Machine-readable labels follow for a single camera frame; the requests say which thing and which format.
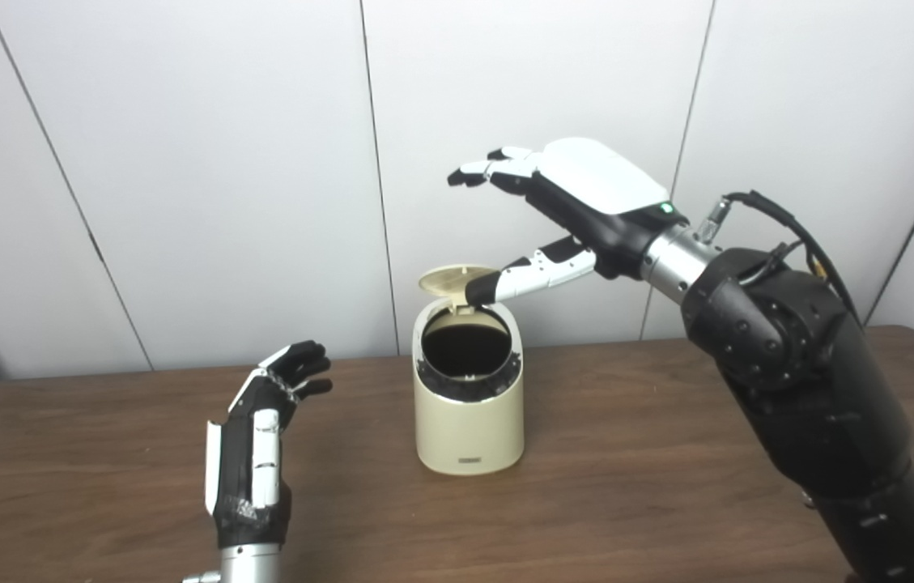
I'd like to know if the black bin liner bag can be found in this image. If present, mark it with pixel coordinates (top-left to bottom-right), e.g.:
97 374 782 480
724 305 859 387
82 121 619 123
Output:
416 348 524 404

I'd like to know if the cream-colored bin body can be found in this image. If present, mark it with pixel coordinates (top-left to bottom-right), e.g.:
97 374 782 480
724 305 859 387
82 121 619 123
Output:
412 298 525 476

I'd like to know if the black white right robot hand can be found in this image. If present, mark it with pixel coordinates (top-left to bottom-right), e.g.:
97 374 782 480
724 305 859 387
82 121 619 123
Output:
447 137 688 306

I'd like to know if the cream round bin lid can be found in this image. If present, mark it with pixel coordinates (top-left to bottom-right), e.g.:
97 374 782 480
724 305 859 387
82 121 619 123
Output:
418 265 500 313

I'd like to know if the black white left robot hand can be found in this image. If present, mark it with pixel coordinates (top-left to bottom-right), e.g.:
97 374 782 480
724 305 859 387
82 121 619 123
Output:
204 340 334 550

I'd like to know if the thin wire with yellow plug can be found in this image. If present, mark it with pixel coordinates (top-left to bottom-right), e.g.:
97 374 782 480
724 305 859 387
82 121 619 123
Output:
744 241 830 286

